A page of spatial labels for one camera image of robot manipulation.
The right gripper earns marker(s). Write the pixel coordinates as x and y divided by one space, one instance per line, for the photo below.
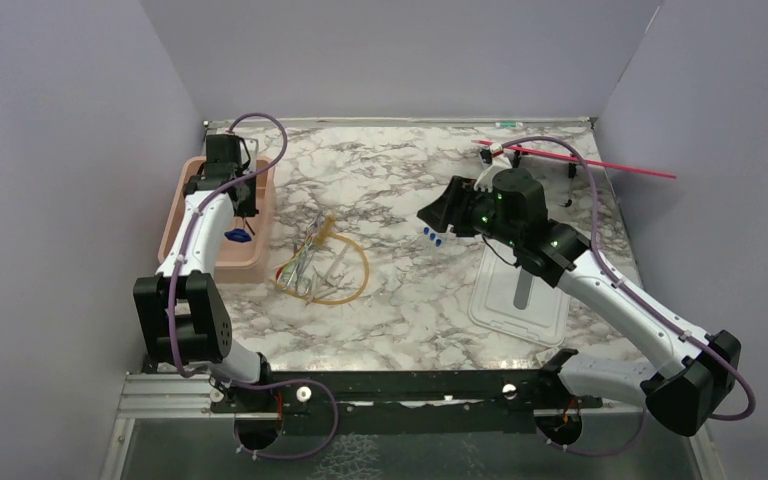
452 207

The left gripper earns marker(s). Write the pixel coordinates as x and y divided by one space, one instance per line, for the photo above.
250 206

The clear acrylic tube rack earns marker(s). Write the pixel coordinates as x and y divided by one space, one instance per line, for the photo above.
452 244

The blue base graduated cylinder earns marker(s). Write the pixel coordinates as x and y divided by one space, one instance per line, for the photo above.
242 231

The clear plastic lid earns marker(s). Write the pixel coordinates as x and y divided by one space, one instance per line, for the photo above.
511 301

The amber rubber tubing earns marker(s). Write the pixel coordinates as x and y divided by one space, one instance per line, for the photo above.
349 280

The white clay pipe triangle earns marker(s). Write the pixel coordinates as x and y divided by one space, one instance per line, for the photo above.
323 282

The metal scissors forceps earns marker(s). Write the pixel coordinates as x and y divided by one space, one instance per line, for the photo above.
296 283

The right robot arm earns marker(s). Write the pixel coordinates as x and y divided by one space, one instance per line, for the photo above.
687 372

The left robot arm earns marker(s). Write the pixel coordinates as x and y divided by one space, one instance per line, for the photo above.
183 318

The red-edged glass shelf stand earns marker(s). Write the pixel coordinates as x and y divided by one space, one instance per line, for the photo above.
518 155

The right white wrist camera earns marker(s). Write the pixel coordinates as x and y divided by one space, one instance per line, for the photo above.
494 160

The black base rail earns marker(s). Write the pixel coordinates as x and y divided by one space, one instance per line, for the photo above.
316 403

